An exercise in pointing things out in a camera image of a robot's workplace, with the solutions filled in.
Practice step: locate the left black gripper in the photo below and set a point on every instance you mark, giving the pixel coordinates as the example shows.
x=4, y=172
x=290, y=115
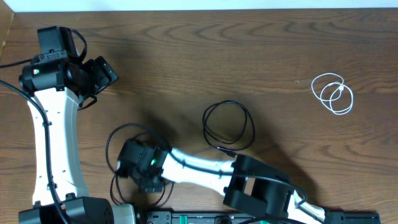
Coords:
x=106, y=73

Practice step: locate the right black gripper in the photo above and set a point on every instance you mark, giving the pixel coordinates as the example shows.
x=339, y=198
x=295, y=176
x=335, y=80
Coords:
x=145, y=184

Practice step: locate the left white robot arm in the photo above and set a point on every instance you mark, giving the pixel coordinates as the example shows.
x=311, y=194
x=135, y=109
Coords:
x=58, y=83

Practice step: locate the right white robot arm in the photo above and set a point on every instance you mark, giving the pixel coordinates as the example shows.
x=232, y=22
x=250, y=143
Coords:
x=246, y=184

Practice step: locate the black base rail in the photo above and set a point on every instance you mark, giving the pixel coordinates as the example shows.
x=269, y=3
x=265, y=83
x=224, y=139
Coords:
x=168, y=217

